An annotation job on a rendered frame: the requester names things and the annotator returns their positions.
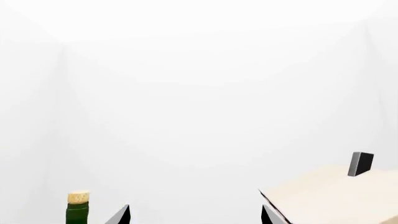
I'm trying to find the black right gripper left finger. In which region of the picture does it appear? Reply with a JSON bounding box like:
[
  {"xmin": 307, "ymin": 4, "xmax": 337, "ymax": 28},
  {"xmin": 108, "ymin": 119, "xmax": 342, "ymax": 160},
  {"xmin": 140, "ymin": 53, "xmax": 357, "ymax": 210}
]
[{"xmin": 104, "ymin": 203, "xmax": 131, "ymax": 224}]

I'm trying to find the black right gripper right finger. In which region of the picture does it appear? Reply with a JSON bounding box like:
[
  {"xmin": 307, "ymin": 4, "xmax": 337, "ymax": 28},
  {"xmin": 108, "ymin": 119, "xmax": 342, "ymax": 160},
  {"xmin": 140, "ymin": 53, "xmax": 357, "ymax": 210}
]
[{"xmin": 261, "ymin": 204, "xmax": 285, "ymax": 224}]

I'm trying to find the green wine bottle with cork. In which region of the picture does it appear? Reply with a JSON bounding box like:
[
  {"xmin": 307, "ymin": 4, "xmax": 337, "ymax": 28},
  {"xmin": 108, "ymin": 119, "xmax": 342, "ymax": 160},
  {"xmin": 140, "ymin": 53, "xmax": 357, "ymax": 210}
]
[{"xmin": 65, "ymin": 190, "xmax": 91, "ymax": 224}]

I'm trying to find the small black box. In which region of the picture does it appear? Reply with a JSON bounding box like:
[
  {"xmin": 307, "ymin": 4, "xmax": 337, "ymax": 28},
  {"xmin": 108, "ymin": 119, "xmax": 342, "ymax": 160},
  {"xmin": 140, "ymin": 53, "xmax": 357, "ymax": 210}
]
[{"xmin": 347, "ymin": 151, "xmax": 375, "ymax": 177}]

